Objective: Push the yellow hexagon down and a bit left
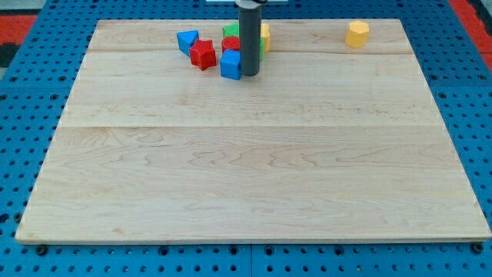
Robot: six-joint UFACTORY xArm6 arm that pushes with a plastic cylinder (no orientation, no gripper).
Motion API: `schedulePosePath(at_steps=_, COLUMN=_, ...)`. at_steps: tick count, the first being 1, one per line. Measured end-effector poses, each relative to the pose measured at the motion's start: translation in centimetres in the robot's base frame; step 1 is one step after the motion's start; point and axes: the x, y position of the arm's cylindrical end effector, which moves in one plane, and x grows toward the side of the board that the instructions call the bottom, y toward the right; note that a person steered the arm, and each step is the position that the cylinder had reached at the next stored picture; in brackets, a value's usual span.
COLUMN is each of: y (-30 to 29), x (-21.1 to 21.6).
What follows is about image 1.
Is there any yellow hexagon block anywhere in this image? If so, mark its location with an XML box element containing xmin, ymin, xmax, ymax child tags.
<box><xmin>345</xmin><ymin>20</ymin><xmax>370</xmax><ymax>48</ymax></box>

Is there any blue cube block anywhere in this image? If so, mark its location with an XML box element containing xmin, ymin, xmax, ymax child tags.
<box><xmin>220</xmin><ymin>49</ymin><xmax>241</xmax><ymax>80</ymax></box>

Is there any wooden board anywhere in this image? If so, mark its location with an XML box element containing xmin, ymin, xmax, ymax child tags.
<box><xmin>15</xmin><ymin>19</ymin><xmax>491</xmax><ymax>245</ymax></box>

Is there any red star block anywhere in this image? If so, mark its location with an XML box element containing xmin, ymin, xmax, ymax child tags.
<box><xmin>189</xmin><ymin>39</ymin><xmax>217</xmax><ymax>71</ymax></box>

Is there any red cylinder block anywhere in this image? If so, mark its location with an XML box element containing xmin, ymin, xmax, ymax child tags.
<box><xmin>221</xmin><ymin>35</ymin><xmax>241</xmax><ymax>52</ymax></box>

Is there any green block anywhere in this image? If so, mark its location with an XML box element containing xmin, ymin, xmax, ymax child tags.
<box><xmin>222</xmin><ymin>22</ymin><xmax>240</xmax><ymax>38</ymax></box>

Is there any yellow block behind rod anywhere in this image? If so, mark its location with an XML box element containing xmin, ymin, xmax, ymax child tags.
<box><xmin>261</xmin><ymin>23</ymin><xmax>271</xmax><ymax>52</ymax></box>

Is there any blue triangle block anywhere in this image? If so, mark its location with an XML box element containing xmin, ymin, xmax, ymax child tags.
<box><xmin>176</xmin><ymin>30</ymin><xmax>199</xmax><ymax>56</ymax></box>

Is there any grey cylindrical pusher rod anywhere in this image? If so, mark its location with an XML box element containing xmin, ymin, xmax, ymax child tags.
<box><xmin>234</xmin><ymin>0</ymin><xmax>266</xmax><ymax>77</ymax></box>

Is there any white object at top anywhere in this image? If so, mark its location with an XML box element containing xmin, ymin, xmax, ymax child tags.
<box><xmin>205</xmin><ymin>0</ymin><xmax>289</xmax><ymax>5</ymax></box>

